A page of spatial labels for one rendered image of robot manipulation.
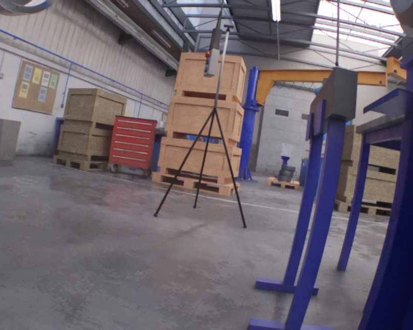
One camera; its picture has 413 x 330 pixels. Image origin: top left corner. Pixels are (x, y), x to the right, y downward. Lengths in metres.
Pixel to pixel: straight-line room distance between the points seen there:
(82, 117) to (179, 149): 1.74
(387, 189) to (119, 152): 4.36
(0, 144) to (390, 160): 6.20
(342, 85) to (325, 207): 0.35
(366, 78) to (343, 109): 6.14
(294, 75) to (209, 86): 3.36
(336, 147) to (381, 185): 4.10
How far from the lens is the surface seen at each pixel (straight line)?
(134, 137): 5.10
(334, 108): 0.85
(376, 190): 4.97
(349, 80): 0.88
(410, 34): 0.79
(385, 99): 0.83
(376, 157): 4.97
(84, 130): 5.12
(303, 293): 0.99
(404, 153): 0.96
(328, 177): 0.92
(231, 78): 4.77
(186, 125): 4.74
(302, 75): 7.61
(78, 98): 5.38
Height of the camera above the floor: 0.58
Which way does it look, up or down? 3 degrees down
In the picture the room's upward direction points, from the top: 9 degrees clockwise
